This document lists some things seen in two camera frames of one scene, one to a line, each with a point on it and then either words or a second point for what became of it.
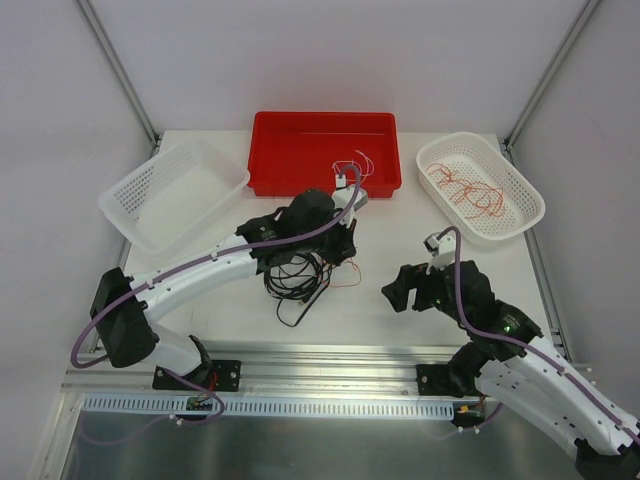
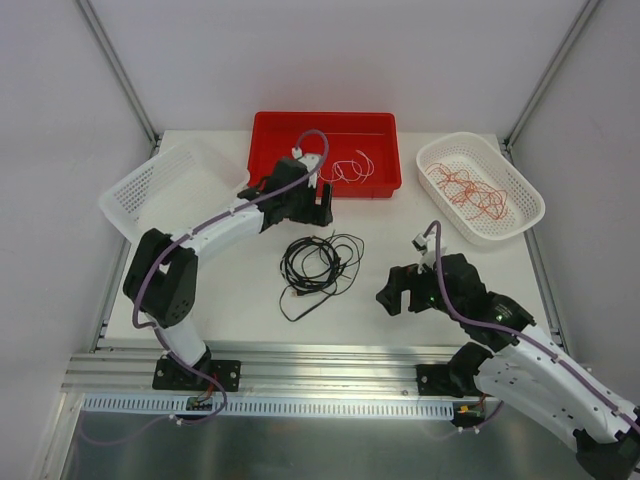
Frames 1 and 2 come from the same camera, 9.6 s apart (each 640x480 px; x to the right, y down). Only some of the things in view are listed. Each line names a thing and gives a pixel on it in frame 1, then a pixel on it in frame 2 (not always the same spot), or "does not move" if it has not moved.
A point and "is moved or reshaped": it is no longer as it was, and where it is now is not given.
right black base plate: [436, 380] does not move
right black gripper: [423, 288] does not move
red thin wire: [486, 200] does not move
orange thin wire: [359, 271] is moved or reshaped
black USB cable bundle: [298, 284] is moved or reshaped
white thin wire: [369, 169] does not move
